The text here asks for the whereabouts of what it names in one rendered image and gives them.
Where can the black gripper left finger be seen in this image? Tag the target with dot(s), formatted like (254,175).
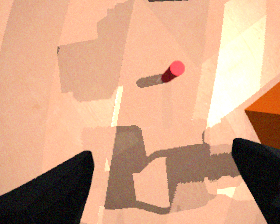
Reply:
(56,197)

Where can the red peg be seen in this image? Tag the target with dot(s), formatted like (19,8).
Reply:
(174,70)

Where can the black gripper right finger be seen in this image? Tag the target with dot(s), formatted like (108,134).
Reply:
(259,166)

